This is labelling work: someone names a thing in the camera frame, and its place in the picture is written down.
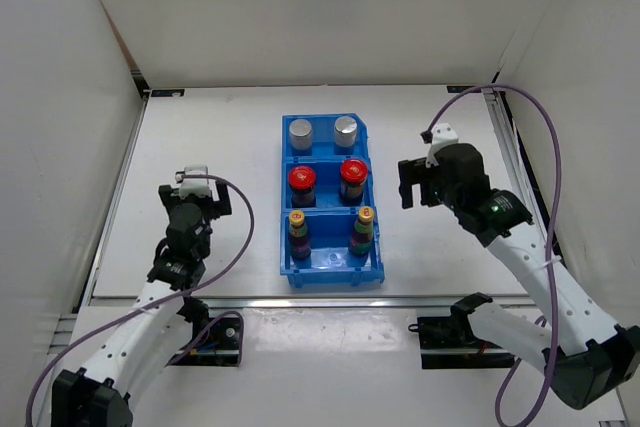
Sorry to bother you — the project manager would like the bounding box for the silver-capped shaker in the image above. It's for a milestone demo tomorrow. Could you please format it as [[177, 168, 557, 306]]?
[[288, 118, 313, 152], [334, 116, 358, 149]]

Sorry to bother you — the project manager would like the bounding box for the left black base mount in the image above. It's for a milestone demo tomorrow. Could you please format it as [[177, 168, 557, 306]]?
[[168, 305, 245, 367]]

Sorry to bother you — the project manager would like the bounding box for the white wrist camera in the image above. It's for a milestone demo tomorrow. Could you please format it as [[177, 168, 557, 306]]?
[[175, 164, 212, 199], [421, 123, 459, 168]]

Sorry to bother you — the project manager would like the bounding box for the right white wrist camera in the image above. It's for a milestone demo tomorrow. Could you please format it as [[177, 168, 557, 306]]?
[[421, 123, 459, 168]]

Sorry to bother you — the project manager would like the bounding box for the left black table label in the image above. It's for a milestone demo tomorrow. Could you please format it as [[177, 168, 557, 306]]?
[[150, 89, 185, 98]]

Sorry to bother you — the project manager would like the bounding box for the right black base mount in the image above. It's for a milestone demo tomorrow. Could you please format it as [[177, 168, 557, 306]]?
[[408, 317, 515, 370]]

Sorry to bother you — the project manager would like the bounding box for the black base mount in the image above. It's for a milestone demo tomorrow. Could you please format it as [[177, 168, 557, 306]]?
[[168, 305, 245, 367], [408, 317, 515, 370]]

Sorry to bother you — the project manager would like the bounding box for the blue three-compartment plastic bin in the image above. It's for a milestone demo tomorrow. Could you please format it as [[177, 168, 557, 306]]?
[[280, 113, 385, 288]]

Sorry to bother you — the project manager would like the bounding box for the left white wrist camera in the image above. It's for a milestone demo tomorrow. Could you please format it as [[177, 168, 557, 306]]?
[[175, 164, 212, 199]]

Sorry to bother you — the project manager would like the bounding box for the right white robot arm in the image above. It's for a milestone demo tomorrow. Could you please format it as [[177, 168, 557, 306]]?
[[398, 143, 639, 410]]

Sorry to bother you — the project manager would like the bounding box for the yellow-cap sauce bottle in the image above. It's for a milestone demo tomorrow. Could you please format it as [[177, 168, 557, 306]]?
[[288, 209, 311, 259], [349, 206, 375, 256]]

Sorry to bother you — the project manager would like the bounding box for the right black table label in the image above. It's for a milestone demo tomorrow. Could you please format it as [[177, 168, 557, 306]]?
[[446, 85, 481, 95]]

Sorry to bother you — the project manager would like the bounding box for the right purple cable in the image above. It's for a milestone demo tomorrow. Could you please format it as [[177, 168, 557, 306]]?
[[424, 84, 561, 427]]

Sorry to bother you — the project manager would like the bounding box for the red-lid sauce jar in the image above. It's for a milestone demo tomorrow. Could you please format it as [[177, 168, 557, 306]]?
[[288, 165, 316, 208], [339, 158, 369, 205]]

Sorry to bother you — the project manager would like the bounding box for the black table label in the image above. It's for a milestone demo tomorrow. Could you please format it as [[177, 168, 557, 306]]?
[[446, 85, 481, 95], [150, 89, 185, 98]]

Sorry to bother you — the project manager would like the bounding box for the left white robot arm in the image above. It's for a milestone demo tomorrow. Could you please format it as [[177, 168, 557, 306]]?
[[50, 170, 235, 426]]

